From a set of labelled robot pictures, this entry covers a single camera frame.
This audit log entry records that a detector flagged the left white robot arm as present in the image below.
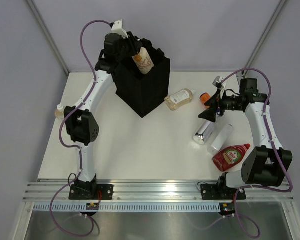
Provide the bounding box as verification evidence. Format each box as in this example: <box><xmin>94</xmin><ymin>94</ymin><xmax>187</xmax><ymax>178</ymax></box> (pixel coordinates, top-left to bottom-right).
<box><xmin>62</xmin><ymin>31</ymin><xmax>142</xmax><ymax>200</ymax></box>

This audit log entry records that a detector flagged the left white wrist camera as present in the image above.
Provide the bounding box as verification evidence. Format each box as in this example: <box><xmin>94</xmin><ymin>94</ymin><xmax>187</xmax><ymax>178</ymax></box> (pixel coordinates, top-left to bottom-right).
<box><xmin>111</xmin><ymin>19</ymin><xmax>129</xmax><ymax>39</ymax></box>

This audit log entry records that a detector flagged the shiny silver bottle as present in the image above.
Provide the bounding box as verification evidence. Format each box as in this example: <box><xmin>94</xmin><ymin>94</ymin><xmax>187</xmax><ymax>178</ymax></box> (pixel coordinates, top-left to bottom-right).
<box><xmin>193</xmin><ymin>120</ymin><xmax>216</xmax><ymax>145</ymax></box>

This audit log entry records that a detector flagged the beige patterned bottle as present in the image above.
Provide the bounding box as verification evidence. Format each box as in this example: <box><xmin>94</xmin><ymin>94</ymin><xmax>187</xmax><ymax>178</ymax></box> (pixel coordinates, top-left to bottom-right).
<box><xmin>132</xmin><ymin>47</ymin><xmax>155</xmax><ymax>75</ymax></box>

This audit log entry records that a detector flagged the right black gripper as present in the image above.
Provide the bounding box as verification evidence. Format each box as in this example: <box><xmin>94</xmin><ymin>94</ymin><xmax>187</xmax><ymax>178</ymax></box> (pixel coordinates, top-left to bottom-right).
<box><xmin>198</xmin><ymin>88</ymin><xmax>243</xmax><ymax>123</ymax></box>

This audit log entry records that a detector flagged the orange blue bottle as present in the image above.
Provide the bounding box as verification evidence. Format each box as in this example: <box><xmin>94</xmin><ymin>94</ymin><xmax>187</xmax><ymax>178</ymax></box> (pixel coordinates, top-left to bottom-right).
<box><xmin>199</xmin><ymin>92</ymin><xmax>211</xmax><ymax>109</ymax></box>

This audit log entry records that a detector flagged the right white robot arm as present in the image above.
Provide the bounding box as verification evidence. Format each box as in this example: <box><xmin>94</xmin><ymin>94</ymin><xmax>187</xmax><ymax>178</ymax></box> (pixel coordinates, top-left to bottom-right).
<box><xmin>199</xmin><ymin>76</ymin><xmax>293</xmax><ymax>199</ymax></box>

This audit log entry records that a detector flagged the white slotted cable duct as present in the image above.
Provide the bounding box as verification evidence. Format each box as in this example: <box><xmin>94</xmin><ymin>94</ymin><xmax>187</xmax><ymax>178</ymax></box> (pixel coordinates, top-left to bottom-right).
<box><xmin>33</xmin><ymin>202</ymin><xmax>221</xmax><ymax>213</ymax></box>

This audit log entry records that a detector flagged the aluminium mounting rail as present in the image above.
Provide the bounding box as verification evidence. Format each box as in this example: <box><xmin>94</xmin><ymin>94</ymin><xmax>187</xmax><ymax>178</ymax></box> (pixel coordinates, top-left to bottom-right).
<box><xmin>22</xmin><ymin>179</ymin><xmax>294</xmax><ymax>202</ymax></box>

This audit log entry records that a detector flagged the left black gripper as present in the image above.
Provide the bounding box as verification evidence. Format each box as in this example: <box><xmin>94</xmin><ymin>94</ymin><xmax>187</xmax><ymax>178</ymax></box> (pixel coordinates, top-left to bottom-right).
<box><xmin>115</xmin><ymin>31</ymin><xmax>142</xmax><ymax>62</ymax></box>

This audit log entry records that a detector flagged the red dish soap bottle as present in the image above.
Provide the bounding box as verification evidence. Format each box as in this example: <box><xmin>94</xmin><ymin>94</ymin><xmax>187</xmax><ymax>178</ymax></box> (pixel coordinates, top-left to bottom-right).
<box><xmin>212</xmin><ymin>143</ymin><xmax>251</xmax><ymax>172</ymax></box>

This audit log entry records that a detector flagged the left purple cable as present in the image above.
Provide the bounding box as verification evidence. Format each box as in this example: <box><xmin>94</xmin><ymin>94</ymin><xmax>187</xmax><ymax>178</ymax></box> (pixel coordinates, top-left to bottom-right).
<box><xmin>49</xmin><ymin>20</ymin><xmax>115</xmax><ymax>237</ymax></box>

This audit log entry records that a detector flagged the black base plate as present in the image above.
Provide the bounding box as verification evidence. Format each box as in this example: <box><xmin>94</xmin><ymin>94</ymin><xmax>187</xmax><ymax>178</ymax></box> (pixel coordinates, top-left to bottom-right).
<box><xmin>68</xmin><ymin>184</ymin><xmax>114</xmax><ymax>201</ymax></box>
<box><xmin>200</xmin><ymin>183</ymin><xmax>237</xmax><ymax>201</ymax></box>

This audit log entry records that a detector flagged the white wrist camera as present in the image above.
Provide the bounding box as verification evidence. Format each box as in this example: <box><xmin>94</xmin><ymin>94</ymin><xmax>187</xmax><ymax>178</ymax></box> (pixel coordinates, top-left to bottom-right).
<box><xmin>111</xmin><ymin>19</ymin><xmax>129</xmax><ymax>39</ymax></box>
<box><xmin>212</xmin><ymin>75</ymin><xmax>227</xmax><ymax>96</ymax></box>

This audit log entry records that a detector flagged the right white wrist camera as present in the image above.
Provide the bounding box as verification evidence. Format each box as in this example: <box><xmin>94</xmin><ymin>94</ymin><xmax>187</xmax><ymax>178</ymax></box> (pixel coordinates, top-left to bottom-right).
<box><xmin>212</xmin><ymin>75</ymin><xmax>227</xmax><ymax>96</ymax></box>

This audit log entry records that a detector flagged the white frosted bottle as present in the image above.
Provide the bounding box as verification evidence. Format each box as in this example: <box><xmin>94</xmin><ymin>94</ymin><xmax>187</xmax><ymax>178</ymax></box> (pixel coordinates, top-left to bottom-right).
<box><xmin>207</xmin><ymin>124</ymin><xmax>234</xmax><ymax>155</ymax></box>

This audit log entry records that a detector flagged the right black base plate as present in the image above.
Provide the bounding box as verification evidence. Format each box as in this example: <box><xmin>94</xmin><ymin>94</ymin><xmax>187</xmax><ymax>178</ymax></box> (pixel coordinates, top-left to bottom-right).
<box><xmin>200</xmin><ymin>183</ymin><xmax>237</xmax><ymax>201</ymax></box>

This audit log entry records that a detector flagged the amber soap bottle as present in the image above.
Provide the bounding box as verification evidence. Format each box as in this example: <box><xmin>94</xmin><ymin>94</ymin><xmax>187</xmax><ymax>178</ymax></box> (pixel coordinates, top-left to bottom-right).
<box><xmin>164</xmin><ymin>88</ymin><xmax>196</xmax><ymax>111</ymax></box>
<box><xmin>54</xmin><ymin>104</ymin><xmax>65</xmax><ymax>120</ymax></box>

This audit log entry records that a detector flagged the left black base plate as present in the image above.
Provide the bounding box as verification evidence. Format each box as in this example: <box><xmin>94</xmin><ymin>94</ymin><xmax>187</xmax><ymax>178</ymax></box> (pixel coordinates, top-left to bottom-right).
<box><xmin>68</xmin><ymin>184</ymin><xmax>114</xmax><ymax>201</ymax></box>

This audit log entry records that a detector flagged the black canvas bag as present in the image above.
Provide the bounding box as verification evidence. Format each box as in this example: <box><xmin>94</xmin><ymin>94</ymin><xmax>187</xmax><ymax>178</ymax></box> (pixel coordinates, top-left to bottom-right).
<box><xmin>113</xmin><ymin>38</ymin><xmax>171</xmax><ymax>118</ymax></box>

